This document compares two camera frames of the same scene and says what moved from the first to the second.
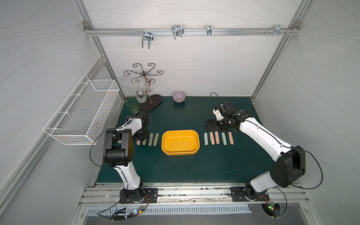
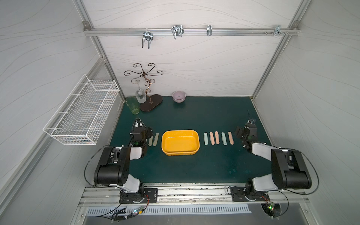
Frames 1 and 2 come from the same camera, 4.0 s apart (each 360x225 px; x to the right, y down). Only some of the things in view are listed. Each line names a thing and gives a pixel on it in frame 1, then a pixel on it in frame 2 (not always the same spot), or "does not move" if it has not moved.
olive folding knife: x=156 y=138 does not move
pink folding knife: x=217 y=137 does not move
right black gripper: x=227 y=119 → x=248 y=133
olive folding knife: x=150 y=139 does not move
